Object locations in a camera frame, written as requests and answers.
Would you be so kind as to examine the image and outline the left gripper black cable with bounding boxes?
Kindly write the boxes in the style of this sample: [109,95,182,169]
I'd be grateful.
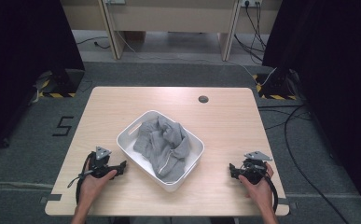
[67,151,96,205]

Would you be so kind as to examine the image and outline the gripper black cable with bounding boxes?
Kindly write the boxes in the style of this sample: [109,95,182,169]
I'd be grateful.
[262,173,280,215]
[67,151,96,205]

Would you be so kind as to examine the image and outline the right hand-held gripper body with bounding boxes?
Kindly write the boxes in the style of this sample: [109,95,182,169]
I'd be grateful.
[236,150,273,185]

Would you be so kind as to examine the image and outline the black cable bundle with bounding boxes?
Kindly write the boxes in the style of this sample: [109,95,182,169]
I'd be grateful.
[233,1,268,65]

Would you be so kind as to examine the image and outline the thin white cable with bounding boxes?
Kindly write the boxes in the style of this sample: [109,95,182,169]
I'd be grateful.
[115,30,278,87]

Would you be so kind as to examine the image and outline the grey shorts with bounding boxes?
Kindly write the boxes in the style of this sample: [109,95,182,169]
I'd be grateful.
[132,115,192,185]

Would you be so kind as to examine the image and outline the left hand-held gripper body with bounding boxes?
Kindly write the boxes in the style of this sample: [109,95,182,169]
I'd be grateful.
[89,146,120,180]

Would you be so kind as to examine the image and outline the grey table bracket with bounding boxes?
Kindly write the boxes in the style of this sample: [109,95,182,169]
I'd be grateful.
[277,196,299,209]
[39,193,63,205]

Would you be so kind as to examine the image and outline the long black floor cable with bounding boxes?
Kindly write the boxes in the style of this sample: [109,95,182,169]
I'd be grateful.
[257,104,351,224]

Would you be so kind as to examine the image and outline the short black floor cable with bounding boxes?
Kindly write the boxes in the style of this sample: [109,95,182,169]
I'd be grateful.
[76,35,112,50]

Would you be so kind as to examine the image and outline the person's left hand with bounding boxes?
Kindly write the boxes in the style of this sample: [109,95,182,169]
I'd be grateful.
[80,158,118,207]

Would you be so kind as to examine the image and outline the person's right hand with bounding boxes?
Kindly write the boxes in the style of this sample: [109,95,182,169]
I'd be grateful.
[238,161,276,209]

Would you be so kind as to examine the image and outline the beige desk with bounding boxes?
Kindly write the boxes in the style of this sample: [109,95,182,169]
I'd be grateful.
[60,0,284,62]

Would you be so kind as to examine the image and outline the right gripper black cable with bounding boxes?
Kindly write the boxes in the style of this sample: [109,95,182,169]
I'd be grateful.
[262,173,280,215]

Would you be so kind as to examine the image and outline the white wall socket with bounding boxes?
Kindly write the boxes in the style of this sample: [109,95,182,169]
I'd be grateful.
[240,0,263,8]

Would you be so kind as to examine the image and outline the black curtain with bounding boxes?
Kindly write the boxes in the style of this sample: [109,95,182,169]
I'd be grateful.
[261,0,361,214]
[0,0,86,158]

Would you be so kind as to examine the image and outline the black stand base striped tape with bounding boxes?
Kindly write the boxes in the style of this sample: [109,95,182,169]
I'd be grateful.
[252,68,299,102]
[32,68,86,99]

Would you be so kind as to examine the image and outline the white plastic basket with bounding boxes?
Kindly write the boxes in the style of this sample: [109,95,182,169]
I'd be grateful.
[116,109,206,193]

